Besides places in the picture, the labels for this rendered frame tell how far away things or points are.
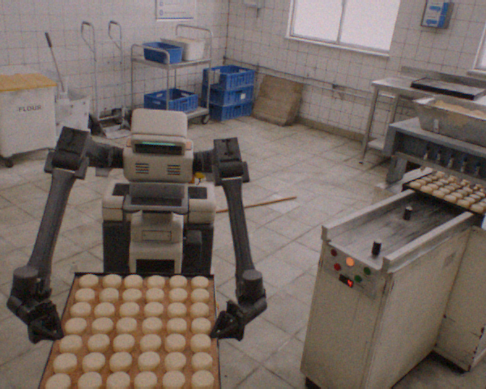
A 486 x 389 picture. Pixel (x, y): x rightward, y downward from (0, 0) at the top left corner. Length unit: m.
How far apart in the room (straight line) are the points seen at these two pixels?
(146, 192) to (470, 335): 1.74
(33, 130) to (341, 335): 3.48
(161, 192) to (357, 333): 1.01
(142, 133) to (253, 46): 5.27
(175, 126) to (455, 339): 1.80
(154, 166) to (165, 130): 0.18
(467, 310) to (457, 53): 3.58
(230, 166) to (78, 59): 4.41
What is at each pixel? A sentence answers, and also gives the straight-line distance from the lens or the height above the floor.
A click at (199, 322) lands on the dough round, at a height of 1.00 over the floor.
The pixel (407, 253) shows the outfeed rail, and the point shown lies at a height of 0.89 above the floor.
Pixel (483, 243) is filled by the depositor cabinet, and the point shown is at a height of 0.77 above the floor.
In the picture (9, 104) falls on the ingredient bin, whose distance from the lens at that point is 4.75.
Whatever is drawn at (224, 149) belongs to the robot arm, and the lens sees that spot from 1.54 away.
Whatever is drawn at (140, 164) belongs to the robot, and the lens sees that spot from 2.01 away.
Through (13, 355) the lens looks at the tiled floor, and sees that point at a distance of 2.84.
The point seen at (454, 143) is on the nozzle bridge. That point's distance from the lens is 2.56.
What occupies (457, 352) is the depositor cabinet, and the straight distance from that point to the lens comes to 2.91.
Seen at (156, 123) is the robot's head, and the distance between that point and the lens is 1.92.
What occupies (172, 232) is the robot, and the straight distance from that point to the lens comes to 2.14.
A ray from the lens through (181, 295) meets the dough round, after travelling 1.41.
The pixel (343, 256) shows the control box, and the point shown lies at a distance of 2.08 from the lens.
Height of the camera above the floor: 1.86
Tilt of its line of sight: 25 degrees down
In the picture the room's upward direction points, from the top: 6 degrees clockwise
